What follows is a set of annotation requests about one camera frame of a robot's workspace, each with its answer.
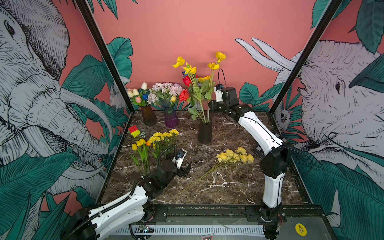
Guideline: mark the red yellow cube block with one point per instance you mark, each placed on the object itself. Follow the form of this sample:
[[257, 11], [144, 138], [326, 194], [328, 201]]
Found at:
[[134, 131]]

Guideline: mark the yellow carnation stem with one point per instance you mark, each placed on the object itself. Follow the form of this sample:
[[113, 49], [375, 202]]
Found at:
[[173, 137]]

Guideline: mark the black left frame post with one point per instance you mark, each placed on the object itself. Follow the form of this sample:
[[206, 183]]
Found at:
[[99, 40]]

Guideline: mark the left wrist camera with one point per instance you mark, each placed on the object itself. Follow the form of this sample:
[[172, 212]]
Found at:
[[179, 158]]

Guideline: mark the white purple hydrangea bunch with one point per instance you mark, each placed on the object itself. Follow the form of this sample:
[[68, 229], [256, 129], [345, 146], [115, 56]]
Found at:
[[164, 94]]

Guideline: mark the cream tulip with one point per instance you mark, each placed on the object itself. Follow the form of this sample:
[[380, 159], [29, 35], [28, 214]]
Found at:
[[135, 92]]

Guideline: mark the purple glass vase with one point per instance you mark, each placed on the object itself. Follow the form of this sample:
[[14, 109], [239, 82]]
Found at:
[[171, 118]]

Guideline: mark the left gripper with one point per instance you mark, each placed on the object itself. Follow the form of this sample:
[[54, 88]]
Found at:
[[181, 170]]

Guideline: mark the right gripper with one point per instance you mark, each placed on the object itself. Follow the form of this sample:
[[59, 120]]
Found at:
[[214, 104]]

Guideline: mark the yellow round sticker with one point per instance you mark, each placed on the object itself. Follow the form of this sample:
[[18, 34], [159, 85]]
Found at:
[[301, 229]]

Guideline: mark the red blue rose bunch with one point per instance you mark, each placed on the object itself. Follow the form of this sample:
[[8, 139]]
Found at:
[[188, 94]]

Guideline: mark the black right frame post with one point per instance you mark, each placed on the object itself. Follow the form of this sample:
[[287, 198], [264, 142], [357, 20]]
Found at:
[[321, 26]]

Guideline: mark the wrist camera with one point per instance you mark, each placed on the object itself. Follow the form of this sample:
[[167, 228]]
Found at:
[[218, 92], [179, 158]]

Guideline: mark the black frame post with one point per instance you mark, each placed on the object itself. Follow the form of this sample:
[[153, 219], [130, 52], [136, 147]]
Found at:
[[99, 40], [321, 26]]

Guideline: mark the yellow poppy spray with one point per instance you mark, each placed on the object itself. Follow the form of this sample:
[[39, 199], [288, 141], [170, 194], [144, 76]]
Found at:
[[190, 71], [216, 61]]

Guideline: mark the white tulip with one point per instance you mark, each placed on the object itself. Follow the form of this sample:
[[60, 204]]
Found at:
[[144, 86]]

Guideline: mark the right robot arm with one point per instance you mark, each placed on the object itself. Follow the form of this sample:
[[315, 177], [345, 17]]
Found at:
[[275, 153]]

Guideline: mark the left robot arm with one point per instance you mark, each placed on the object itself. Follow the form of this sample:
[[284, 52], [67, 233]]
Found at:
[[103, 221]]

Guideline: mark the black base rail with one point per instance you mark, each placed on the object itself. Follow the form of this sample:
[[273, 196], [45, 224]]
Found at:
[[161, 213]]

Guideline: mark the yellow rose bunch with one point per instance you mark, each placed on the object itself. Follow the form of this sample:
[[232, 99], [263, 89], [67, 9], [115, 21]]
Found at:
[[226, 159]]

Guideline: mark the yellow carnation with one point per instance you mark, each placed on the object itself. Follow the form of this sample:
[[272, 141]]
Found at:
[[158, 134], [154, 144], [168, 139]]

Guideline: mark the yellow flower bouquet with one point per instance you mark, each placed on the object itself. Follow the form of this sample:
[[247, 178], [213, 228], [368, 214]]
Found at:
[[197, 110]]

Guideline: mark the brown ribbed glass vase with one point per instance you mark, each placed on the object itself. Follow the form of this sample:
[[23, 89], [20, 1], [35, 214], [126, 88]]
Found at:
[[148, 115]]

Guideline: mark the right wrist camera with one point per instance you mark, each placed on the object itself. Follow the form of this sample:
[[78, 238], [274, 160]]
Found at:
[[218, 92]]

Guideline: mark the white ribbed cable duct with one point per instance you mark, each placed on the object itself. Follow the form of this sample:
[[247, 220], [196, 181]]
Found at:
[[157, 230]]

